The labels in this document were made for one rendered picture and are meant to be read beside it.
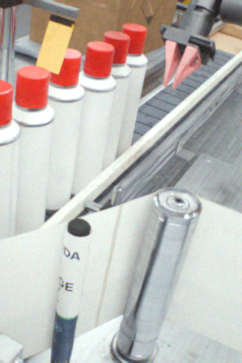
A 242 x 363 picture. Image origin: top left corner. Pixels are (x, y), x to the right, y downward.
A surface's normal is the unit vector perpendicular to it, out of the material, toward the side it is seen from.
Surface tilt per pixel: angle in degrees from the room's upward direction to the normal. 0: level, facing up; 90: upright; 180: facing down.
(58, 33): 69
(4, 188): 90
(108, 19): 90
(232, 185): 0
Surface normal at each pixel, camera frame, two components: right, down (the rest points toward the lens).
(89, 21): -0.54, 0.42
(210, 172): 0.15, -0.80
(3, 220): 0.58, 0.55
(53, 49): -0.38, 0.14
